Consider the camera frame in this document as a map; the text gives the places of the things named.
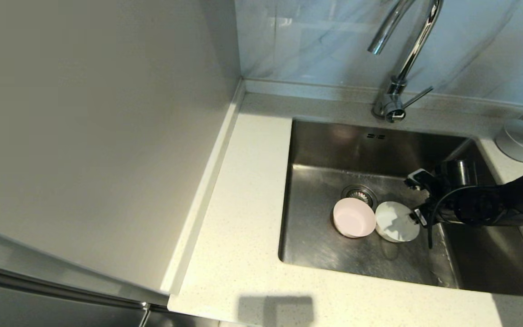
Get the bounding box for small grey bowl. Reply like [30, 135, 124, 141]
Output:
[494, 119, 523, 163]

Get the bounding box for tall grey refrigerator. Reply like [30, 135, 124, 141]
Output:
[0, 0, 244, 327]

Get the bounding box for small pink bowl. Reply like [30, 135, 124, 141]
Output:
[332, 198, 376, 239]

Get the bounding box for round metal drain strainer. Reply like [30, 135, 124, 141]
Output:
[341, 185, 379, 210]

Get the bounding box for thin chrome faucet lever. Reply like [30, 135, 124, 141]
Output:
[401, 86, 434, 109]

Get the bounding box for chrome gooseneck faucet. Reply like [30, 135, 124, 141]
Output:
[367, 0, 444, 123]

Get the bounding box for small white bowl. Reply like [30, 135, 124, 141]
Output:
[375, 201, 421, 243]

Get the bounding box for stainless steel sink basin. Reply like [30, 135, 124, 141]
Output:
[278, 118, 523, 298]

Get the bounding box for steel refrigerator door handle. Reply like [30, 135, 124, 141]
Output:
[138, 301, 153, 327]

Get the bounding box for black camera cable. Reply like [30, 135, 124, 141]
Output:
[426, 142, 523, 249]

